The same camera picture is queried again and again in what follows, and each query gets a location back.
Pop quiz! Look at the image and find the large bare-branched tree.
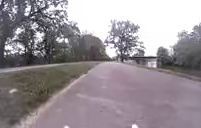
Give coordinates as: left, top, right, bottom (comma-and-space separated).
104, 19, 146, 63

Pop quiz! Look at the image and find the reddish asphalt path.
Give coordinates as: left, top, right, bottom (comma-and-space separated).
31, 61, 201, 128

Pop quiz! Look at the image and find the bridge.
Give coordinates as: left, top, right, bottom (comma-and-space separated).
127, 55, 158, 66

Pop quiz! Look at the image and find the row of trees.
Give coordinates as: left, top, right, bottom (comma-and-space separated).
0, 0, 111, 70

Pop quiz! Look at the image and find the grass strip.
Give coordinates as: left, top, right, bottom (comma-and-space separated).
0, 61, 102, 128

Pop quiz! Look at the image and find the grey asphalt road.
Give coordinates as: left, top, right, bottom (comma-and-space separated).
0, 60, 99, 76

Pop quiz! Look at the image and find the grass verge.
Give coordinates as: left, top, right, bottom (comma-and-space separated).
127, 62, 201, 84

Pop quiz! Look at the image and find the clump of bushes and trees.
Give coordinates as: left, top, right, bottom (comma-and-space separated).
155, 16, 201, 72

